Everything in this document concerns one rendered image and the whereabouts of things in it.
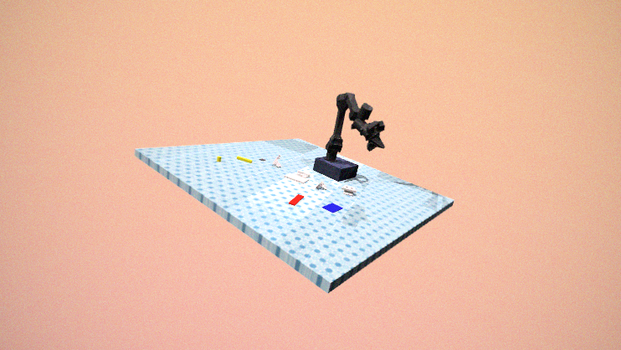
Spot red flat bar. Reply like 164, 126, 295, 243
289, 194, 304, 206

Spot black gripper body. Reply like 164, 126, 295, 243
358, 121, 379, 152

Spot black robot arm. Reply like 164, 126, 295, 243
323, 93, 385, 162

